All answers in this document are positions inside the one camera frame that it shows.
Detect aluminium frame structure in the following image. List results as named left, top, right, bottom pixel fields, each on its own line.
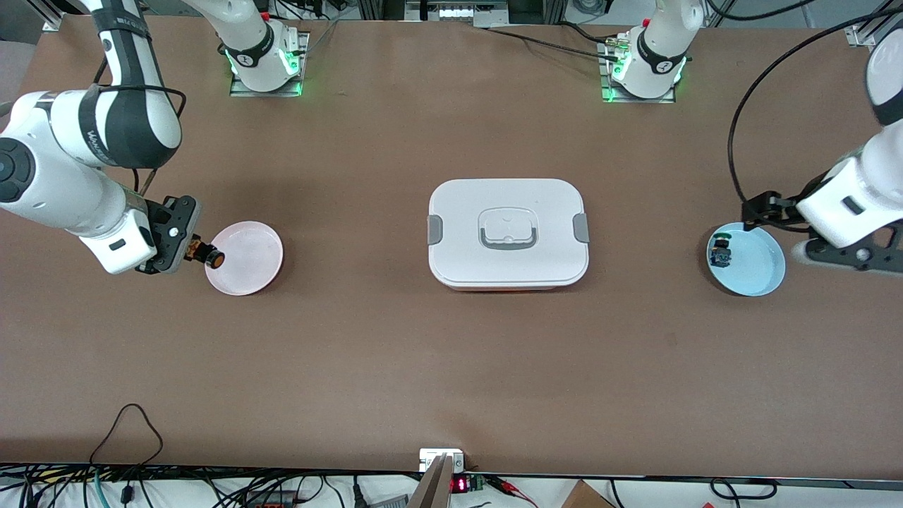
left=356, top=0, right=569, bottom=29

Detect white lunch box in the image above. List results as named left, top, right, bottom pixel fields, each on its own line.
left=428, top=178, right=590, bottom=292

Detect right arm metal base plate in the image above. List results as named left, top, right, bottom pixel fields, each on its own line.
left=229, top=32, right=311, bottom=98

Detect red clip lead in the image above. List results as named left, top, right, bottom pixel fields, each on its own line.
left=487, top=474, right=538, bottom=507

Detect orange push button switch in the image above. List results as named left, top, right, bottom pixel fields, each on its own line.
left=185, top=238, right=226, bottom=271

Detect black cable loop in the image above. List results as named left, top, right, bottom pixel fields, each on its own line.
left=709, top=478, right=778, bottom=500

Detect light blue round plate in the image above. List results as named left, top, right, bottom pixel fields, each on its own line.
left=706, top=222, right=786, bottom=297

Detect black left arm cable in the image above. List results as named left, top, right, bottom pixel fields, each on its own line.
left=728, top=6, right=903, bottom=205

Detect grey lunch box handle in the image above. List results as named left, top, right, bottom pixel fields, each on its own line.
left=478, top=208, right=538, bottom=250

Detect brown cardboard piece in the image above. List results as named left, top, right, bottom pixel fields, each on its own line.
left=561, top=480, right=616, bottom=508

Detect short black table cable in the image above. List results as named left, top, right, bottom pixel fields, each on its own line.
left=561, top=21, right=618, bottom=44

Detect aluminium bar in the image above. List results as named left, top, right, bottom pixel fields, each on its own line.
left=408, top=455, right=454, bottom=508

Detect tangled black cables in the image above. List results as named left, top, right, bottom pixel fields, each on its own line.
left=0, top=462, right=424, bottom=508

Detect white power strip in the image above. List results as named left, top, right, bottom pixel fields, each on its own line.
left=423, top=1, right=510, bottom=22

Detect diagonal aluminium profile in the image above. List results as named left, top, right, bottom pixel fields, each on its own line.
left=847, top=0, right=903, bottom=47

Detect looped thin black cable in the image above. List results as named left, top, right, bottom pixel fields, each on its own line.
left=90, top=404, right=164, bottom=468

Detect short aluminium profile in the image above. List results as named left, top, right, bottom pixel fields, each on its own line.
left=28, top=0, right=64, bottom=32

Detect long black table cable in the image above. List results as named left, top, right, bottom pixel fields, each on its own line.
left=485, top=27, right=620, bottom=60

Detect green push button switch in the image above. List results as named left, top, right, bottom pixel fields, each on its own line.
left=710, top=231, right=735, bottom=270

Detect pink round plate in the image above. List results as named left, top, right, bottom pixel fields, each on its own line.
left=205, top=221, right=284, bottom=296

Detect small white box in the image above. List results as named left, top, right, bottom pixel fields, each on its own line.
left=420, top=449, right=465, bottom=472

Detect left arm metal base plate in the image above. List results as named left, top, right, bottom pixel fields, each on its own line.
left=600, top=39, right=678, bottom=104

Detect orange black device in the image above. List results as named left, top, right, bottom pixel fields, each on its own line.
left=243, top=490, right=301, bottom=508

